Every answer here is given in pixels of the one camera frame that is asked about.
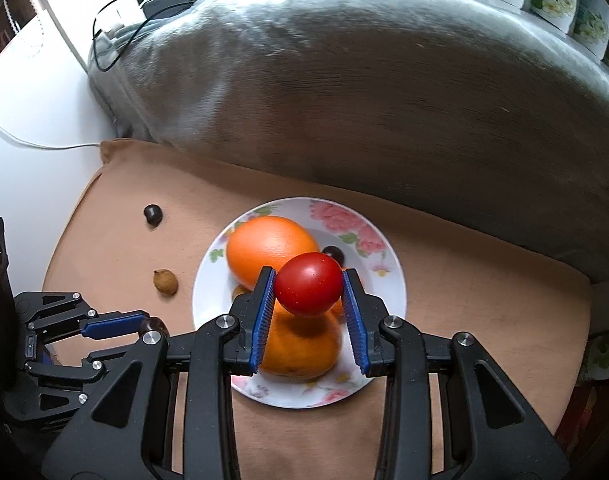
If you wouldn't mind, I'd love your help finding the green printed packet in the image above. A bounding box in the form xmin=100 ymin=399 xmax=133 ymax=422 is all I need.
xmin=579 ymin=332 xmax=609 ymax=386

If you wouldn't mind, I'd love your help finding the white floral plate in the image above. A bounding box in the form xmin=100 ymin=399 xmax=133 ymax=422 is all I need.
xmin=192 ymin=197 xmax=409 ymax=409

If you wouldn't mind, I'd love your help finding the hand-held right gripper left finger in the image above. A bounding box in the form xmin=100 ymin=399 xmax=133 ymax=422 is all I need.
xmin=43 ymin=266 xmax=278 ymax=480

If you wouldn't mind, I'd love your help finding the white plug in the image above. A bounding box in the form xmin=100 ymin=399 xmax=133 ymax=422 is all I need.
xmin=109 ymin=0 xmax=146 ymax=27

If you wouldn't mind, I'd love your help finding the grey blanket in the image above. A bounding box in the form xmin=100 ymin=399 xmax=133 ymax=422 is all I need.
xmin=87 ymin=0 xmax=609 ymax=286

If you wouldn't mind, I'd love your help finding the large rough mandarin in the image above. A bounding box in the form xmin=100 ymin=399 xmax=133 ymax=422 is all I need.
xmin=257 ymin=307 xmax=342 ymax=382

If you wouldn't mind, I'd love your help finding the tan blanket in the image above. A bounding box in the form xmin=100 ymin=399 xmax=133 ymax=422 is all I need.
xmin=42 ymin=139 xmax=592 ymax=480

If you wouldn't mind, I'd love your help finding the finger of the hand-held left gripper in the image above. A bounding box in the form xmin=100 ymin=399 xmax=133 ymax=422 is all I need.
xmin=4 ymin=341 xmax=141 ymax=428
xmin=13 ymin=290 xmax=151 ymax=347

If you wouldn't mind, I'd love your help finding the smooth oval orange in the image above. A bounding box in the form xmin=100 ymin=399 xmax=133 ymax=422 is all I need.
xmin=226 ymin=216 xmax=320 ymax=286

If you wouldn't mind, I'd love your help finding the dark grey power adapter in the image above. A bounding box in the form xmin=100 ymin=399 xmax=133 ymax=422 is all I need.
xmin=141 ymin=0 xmax=191 ymax=20

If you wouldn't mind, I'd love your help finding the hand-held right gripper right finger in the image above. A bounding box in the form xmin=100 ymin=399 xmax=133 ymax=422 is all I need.
xmin=341 ymin=268 xmax=571 ymax=480

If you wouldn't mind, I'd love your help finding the black cable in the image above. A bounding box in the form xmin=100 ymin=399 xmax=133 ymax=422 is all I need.
xmin=93 ymin=0 xmax=198 ymax=73

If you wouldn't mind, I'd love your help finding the red tomato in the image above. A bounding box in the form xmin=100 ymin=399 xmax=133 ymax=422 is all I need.
xmin=274 ymin=252 xmax=344 ymax=318

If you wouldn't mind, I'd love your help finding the white cable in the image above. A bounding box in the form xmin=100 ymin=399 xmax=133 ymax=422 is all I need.
xmin=0 ymin=116 xmax=101 ymax=151

